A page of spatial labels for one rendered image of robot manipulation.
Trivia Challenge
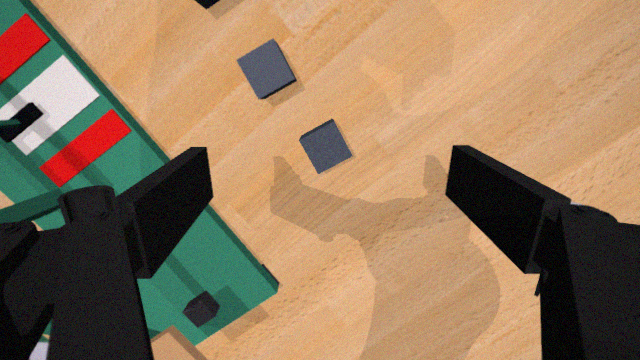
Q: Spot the dark grey block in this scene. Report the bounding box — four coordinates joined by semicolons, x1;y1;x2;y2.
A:
299;118;352;174
195;0;220;10
236;38;297;100

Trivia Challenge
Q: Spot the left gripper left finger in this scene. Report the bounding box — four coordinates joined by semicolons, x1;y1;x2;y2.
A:
0;147;213;360

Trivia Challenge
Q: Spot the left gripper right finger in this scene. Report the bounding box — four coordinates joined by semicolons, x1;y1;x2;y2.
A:
445;145;640;360

